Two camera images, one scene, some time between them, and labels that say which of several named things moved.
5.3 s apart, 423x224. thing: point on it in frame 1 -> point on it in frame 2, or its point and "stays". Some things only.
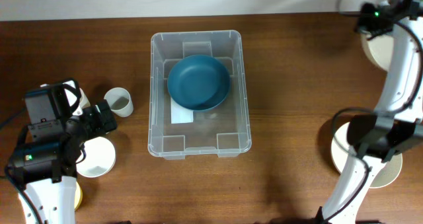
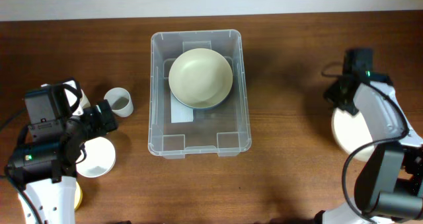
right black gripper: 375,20 -> 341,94
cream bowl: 379,48 -> 200,78
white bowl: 100,158 stays
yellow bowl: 78,198 stays
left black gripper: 99,127 stays
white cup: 119,102 stays
